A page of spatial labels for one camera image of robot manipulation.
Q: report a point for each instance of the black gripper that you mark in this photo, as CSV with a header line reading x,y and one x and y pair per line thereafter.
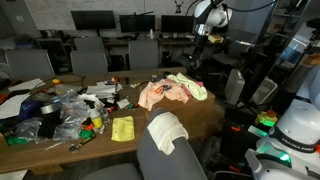
x,y
200,45

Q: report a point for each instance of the light green towel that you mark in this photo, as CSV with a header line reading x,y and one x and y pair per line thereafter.
x,y
196,90

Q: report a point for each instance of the white towel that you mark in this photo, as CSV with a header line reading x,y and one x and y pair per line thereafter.
x,y
166,130

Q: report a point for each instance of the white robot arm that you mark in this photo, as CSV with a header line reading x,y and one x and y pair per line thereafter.
x,y
300,123

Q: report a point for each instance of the dark mesh office chair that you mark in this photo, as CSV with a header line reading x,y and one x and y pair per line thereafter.
x,y
230,56

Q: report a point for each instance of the grey office chair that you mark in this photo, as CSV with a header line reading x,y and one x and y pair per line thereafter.
x,y
89,44
30,63
88,63
143,55
180,163

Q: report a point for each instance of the peach shirt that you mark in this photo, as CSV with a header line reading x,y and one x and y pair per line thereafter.
x,y
150,96

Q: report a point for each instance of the black round speaker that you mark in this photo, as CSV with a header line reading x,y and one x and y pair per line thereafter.
x,y
166,74

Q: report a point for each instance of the white space heater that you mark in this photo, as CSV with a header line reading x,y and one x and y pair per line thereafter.
x,y
234,86

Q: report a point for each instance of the black computer monitor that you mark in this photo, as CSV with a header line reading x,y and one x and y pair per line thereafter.
x,y
136,23
176,23
93,20

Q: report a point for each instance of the large brown cardboard box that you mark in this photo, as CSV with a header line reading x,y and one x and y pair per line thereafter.
x,y
193,113

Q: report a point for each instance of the small white bottle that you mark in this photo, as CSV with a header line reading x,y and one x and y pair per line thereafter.
x,y
151,34

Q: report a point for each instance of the white grille fan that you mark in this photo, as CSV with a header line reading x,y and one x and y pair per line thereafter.
x,y
263,91

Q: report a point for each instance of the red ball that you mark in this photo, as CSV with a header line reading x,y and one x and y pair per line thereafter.
x,y
115,79

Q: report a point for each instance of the white card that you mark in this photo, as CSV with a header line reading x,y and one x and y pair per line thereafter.
x,y
122,103

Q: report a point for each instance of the black robot stand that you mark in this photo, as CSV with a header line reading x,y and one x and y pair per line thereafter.
x,y
236,143

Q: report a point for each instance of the yellow cloth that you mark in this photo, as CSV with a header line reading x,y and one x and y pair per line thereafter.
x,y
123,128

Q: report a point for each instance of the white paper stack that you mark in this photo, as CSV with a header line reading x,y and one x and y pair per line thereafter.
x,y
100,90

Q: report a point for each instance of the white yellow spray bottle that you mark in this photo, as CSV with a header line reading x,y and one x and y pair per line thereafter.
x,y
96,120

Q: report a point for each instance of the green plastic item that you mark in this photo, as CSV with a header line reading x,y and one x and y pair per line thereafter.
x,y
16,140
86,134

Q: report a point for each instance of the clear plastic bag pile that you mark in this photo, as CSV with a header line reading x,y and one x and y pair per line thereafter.
x,y
73,113

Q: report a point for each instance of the adjustable wrench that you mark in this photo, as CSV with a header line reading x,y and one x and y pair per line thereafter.
x,y
81,143

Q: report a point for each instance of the whiteboard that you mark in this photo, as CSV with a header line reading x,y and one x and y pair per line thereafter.
x,y
66,6

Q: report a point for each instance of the orange yellow ball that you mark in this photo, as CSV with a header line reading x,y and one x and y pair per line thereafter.
x,y
56,81

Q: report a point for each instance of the silver tape roll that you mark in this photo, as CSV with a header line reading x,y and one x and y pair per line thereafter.
x,y
50,108

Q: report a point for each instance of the blue cap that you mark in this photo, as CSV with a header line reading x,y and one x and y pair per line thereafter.
x,y
30,108

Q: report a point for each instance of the white paper sheet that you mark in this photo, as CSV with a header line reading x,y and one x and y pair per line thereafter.
x,y
25,85
11,106

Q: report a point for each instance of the tan wrist camera bar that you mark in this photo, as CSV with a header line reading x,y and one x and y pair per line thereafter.
x,y
215,38

